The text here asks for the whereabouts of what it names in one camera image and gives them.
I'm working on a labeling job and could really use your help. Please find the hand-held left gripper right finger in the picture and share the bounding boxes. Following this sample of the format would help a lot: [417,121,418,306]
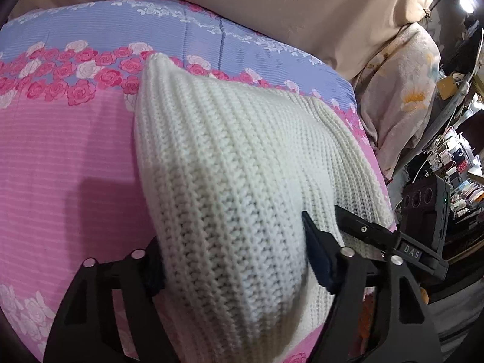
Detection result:
[301,212,443,363]

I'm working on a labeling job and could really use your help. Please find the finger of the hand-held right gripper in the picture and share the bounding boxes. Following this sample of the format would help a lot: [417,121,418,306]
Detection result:
[334,205,402,252]

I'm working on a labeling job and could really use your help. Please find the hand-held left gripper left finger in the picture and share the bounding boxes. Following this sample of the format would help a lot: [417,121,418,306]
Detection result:
[43,236,167,363]

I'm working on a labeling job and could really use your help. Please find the white knit sweater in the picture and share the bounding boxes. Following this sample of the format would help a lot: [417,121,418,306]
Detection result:
[134,52,397,363]

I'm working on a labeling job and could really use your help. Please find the cluttered shelf of goods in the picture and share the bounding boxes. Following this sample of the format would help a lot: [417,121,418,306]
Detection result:
[393,19,484,265]

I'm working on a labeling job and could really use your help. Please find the grey cloth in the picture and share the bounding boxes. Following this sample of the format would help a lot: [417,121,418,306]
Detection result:
[425,297,484,356]

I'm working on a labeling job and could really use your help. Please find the beige floral quilt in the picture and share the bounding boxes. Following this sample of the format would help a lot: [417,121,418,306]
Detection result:
[352,22,442,184]

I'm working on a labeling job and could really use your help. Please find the pink blue floral blanket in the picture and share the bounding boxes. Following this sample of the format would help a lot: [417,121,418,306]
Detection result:
[0,0,397,363]

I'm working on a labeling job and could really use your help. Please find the beige bed sheet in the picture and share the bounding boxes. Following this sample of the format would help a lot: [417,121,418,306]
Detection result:
[8,0,454,80]

